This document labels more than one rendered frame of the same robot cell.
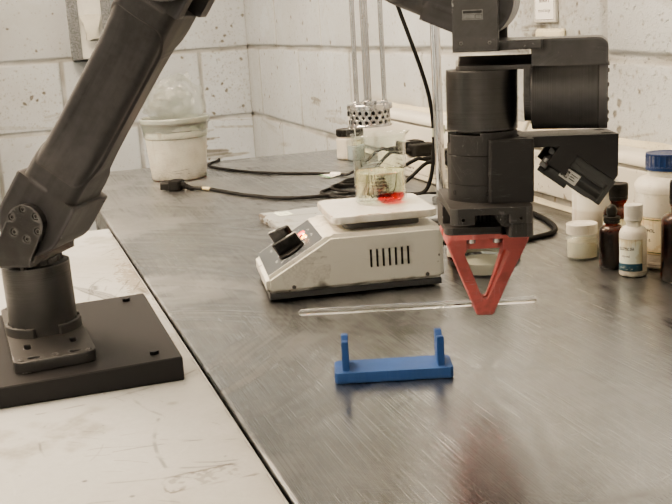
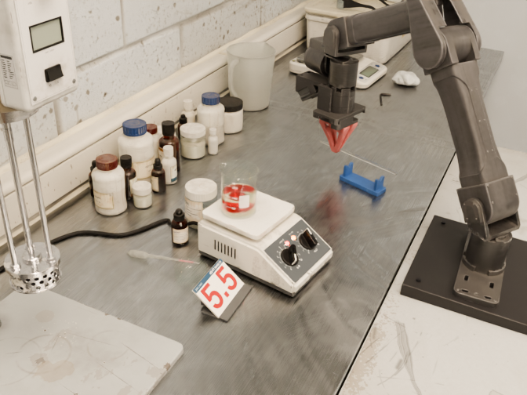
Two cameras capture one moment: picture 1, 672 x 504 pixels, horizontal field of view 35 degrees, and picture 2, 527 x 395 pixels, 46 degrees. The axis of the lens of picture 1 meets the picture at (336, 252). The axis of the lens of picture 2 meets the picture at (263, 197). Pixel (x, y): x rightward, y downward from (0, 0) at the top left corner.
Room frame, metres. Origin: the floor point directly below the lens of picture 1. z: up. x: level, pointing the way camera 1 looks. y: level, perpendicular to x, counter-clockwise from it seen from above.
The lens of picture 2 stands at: (1.84, 0.56, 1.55)
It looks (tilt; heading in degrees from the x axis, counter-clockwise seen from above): 31 degrees down; 222
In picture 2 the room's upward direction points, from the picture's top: 3 degrees clockwise
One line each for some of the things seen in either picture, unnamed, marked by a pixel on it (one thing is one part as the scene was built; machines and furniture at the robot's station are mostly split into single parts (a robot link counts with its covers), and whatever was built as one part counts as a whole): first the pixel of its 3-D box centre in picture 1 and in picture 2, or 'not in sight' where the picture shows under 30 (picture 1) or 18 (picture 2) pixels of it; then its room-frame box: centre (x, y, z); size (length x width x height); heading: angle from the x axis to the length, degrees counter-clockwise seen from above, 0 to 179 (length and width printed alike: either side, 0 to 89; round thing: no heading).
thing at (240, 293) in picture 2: not in sight; (223, 288); (1.32, 0.02, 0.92); 0.09 x 0.06 x 0.04; 19
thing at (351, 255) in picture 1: (355, 247); (260, 237); (1.19, -0.02, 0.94); 0.22 x 0.13 x 0.08; 99
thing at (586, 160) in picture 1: (550, 171); (319, 92); (0.85, -0.18, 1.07); 0.11 x 0.07 x 0.06; 90
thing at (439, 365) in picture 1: (392, 354); (362, 178); (0.85, -0.04, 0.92); 0.10 x 0.03 x 0.04; 90
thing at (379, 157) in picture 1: (382, 168); (237, 190); (1.21, -0.06, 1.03); 0.07 x 0.06 x 0.08; 104
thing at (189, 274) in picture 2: not in sight; (190, 271); (1.32, -0.06, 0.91); 0.06 x 0.06 x 0.02
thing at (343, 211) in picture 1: (374, 208); (248, 211); (1.19, -0.05, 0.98); 0.12 x 0.12 x 0.01; 9
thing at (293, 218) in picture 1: (368, 215); (56, 356); (1.57, -0.05, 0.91); 0.30 x 0.20 x 0.01; 107
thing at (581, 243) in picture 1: (581, 240); (142, 194); (1.23, -0.30, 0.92); 0.04 x 0.04 x 0.04
